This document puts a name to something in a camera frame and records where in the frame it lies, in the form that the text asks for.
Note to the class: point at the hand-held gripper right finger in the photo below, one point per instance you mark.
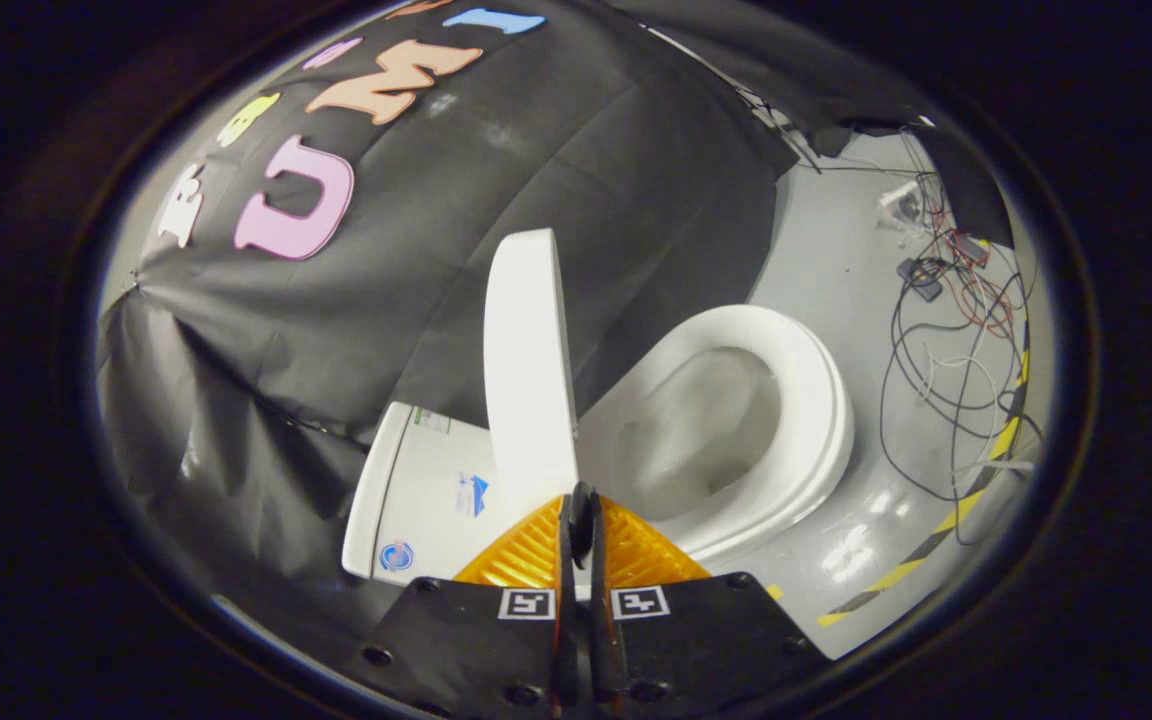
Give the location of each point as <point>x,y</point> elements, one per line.
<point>696,650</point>

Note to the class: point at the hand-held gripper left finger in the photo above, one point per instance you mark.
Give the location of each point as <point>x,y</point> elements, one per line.
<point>476,650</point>

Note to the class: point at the white toilet lid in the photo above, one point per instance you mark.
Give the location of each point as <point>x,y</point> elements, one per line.
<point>528,370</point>

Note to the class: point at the white toilet bowl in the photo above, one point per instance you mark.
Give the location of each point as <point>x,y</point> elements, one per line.
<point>696,430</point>

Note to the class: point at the yellow black floor tape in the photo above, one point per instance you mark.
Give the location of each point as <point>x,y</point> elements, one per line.
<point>896,575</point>

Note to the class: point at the black power adapter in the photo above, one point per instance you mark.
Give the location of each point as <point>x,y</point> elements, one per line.
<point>921,278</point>

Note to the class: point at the black backdrop cloth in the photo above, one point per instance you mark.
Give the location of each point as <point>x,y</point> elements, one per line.
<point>536,170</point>

